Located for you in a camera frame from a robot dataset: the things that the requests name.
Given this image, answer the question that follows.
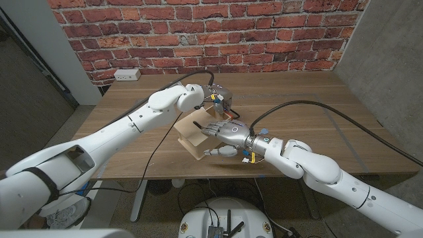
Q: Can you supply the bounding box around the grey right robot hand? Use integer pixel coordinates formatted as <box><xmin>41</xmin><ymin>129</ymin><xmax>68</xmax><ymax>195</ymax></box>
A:
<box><xmin>200</xmin><ymin>120</ymin><xmax>270</xmax><ymax>165</ymax></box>

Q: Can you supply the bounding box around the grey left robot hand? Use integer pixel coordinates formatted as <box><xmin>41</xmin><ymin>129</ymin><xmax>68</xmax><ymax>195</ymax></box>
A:
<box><xmin>201</xmin><ymin>83</ymin><xmax>234</xmax><ymax>116</ymax></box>

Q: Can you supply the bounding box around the wooden drawer with red front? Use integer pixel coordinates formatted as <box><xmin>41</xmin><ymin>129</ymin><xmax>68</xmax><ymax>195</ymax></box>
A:
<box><xmin>205</xmin><ymin>104</ymin><xmax>241</xmax><ymax>122</ymax></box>

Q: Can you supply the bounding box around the wooden box with slot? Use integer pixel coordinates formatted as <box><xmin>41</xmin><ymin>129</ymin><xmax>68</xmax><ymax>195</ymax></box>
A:
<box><xmin>173</xmin><ymin>108</ymin><xmax>225</xmax><ymax>161</ymax></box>

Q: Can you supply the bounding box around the white robot base with antennas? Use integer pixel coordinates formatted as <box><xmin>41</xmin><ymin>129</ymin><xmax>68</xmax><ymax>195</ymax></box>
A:
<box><xmin>178</xmin><ymin>197</ymin><xmax>274</xmax><ymax>238</ymax></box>

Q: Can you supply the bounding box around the black round floor device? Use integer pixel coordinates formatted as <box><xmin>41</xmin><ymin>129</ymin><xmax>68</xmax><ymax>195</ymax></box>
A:
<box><xmin>147</xmin><ymin>179</ymin><xmax>173</xmax><ymax>196</ymax></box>

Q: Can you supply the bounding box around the white power outlet strip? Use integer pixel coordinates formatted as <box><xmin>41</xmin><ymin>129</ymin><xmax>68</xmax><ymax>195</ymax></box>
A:
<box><xmin>113</xmin><ymin>68</ymin><xmax>141</xmax><ymax>82</ymax></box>

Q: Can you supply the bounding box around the white table leg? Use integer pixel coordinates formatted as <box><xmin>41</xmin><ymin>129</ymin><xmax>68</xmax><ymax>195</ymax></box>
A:
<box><xmin>130</xmin><ymin>179</ymin><xmax>149</xmax><ymax>223</ymax></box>
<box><xmin>297</xmin><ymin>177</ymin><xmax>321</xmax><ymax>220</ymax></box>

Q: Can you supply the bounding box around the black power adapter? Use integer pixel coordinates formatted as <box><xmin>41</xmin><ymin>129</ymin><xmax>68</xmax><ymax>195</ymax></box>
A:
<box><xmin>286</xmin><ymin>226</ymin><xmax>303</xmax><ymax>238</ymax></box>

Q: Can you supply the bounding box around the grey sneaker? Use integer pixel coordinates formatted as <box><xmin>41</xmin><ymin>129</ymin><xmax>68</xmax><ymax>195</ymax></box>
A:
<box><xmin>44</xmin><ymin>197</ymin><xmax>92</xmax><ymax>229</ymax></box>

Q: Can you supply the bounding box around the white robot chest shell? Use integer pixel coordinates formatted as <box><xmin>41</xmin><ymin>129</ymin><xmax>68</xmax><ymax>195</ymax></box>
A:
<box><xmin>0</xmin><ymin>227</ymin><xmax>135</xmax><ymax>238</ymax></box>

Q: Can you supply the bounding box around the person's bare leg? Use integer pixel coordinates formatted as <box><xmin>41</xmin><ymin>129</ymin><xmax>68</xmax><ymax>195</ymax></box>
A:
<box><xmin>19</xmin><ymin>214</ymin><xmax>47</xmax><ymax>230</ymax></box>

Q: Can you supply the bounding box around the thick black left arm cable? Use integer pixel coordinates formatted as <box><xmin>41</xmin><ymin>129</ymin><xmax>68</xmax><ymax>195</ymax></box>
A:
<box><xmin>98</xmin><ymin>69</ymin><xmax>215</xmax><ymax>132</ymax></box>

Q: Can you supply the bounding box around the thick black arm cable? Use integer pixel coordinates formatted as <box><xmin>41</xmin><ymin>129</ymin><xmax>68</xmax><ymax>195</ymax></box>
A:
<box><xmin>98</xmin><ymin>69</ymin><xmax>215</xmax><ymax>132</ymax></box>
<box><xmin>248</xmin><ymin>100</ymin><xmax>423</xmax><ymax>167</ymax></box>

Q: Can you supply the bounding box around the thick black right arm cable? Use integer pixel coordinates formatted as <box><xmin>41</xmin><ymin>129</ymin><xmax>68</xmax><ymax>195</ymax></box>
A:
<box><xmin>248</xmin><ymin>100</ymin><xmax>423</xmax><ymax>167</ymax></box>

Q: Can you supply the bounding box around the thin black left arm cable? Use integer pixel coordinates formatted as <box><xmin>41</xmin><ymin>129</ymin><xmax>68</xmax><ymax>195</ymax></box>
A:
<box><xmin>36</xmin><ymin>111</ymin><xmax>184</xmax><ymax>229</ymax></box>

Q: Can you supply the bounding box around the printed brick wall backdrop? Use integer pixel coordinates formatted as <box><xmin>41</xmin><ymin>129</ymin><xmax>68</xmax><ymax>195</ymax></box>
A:
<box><xmin>47</xmin><ymin>0</ymin><xmax>371</xmax><ymax>87</ymax></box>

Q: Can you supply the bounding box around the black floor cable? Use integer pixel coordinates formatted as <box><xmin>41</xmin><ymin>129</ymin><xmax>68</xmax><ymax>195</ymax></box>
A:
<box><xmin>176</xmin><ymin>180</ymin><xmax>219</xmax><ymax>232</ymax></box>

